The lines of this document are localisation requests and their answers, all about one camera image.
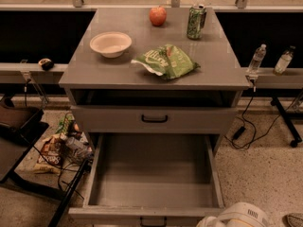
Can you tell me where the green soda can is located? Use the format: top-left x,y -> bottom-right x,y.
187,5 -> 206,40

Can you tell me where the brown snack bag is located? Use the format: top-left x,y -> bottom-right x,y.
34,134 -> 63,174

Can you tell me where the black rolling stand leg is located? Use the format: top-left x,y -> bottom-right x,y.
271,96 -> 303,148

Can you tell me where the green snack bag on floor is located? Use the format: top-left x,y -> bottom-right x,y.
56,113 -> 74,134

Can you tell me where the green chip bag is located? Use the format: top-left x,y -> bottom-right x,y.
131,44 -> 200,79

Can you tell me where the dark chair on left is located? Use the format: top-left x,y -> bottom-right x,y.
0,96 -> 64,200

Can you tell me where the black pole on floor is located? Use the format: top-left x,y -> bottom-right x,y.
48,160 -> 89,227

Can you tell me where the black yellow tape measure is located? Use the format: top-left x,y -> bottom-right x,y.
38,58 -> 54,71

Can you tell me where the grey drawer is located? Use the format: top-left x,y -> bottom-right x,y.
71,106 -> 237,134
69,133 -> 224,227

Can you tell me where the white paper bowl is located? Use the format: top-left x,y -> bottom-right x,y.
90,32 -> 133,59

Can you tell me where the grey drawer cabinet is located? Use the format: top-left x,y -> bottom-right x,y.
60,8 -> 248,148

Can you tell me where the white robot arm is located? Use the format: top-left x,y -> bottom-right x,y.
196,202 -> 269,227

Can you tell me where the black power cable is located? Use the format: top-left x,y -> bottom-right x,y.
223,79 -> 296,150

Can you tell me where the red apple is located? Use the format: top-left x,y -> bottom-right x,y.
149,6 -> 167,26

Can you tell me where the clear water bottle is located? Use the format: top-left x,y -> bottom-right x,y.
247,44 -> 267,76

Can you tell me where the crushed plastic bottle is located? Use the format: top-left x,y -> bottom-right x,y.
65,137 -> 93,162

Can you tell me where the grey top drawer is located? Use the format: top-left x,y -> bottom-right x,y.
71,106 -> 237,134

